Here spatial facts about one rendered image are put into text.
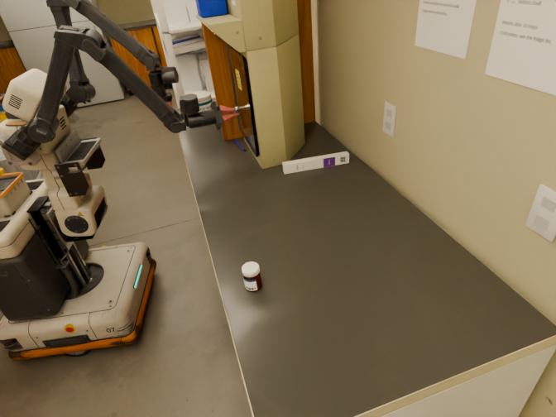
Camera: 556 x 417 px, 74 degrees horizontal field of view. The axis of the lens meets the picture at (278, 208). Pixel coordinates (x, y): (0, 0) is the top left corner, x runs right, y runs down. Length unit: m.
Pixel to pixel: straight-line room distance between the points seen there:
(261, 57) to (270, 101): 0.16
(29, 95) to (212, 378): 1.47
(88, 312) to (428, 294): 1.67
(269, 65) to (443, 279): 0.93
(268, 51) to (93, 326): 1.55
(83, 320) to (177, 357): 0.51
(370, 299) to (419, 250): 0.24
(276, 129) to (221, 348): 1.19
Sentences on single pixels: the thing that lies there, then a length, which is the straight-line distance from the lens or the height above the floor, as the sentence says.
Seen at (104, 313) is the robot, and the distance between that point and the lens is 2.12.
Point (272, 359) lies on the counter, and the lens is 0.90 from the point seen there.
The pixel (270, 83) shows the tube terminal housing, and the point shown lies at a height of 1.28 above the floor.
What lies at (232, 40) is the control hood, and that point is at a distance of 1.39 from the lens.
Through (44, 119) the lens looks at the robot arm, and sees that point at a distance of 1.58.
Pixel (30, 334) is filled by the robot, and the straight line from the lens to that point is 2.31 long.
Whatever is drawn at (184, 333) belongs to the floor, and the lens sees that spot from 2.23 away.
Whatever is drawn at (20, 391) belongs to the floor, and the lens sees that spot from 2.44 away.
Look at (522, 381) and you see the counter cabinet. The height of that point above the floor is 0.78.
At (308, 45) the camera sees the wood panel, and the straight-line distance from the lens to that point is 1.89.
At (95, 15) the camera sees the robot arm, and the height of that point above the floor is 1.54.
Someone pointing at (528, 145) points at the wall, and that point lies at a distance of 1.00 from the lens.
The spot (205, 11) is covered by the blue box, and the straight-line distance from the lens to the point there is 1.57.
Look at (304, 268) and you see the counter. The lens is 1.07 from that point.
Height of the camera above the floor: 1.69
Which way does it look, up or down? 35 degrees down
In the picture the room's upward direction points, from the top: 7 degrees counter-clockwise
